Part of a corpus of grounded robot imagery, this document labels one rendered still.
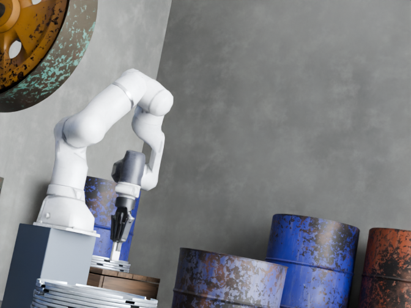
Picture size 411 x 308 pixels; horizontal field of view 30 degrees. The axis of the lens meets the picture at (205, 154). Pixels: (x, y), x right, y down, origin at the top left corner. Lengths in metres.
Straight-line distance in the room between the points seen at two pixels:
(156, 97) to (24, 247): 0.68
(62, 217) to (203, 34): 4.15
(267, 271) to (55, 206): 0.81
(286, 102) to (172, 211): 1.25
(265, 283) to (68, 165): 0.83
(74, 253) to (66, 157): 0.31
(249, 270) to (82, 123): 0.81
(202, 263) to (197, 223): 3.22
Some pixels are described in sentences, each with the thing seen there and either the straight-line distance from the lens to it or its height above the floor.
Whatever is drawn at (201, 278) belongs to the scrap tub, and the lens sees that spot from 2.78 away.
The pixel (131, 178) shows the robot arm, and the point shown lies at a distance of 2.88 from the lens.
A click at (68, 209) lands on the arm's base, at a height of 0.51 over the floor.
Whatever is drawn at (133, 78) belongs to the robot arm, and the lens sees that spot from 2.64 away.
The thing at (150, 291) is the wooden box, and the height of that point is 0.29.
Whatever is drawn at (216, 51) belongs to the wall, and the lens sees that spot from 6.31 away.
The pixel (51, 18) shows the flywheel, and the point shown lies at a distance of 3.27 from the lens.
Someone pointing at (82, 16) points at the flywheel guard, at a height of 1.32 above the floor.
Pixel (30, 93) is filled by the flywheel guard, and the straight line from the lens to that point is 3.23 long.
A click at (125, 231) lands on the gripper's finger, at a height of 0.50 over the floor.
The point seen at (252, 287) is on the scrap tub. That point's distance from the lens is 2.77.
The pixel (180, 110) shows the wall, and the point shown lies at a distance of 6.29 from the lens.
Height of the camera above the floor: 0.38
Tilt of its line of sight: 9 degrees up
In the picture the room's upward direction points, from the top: 10 degrees clockwise
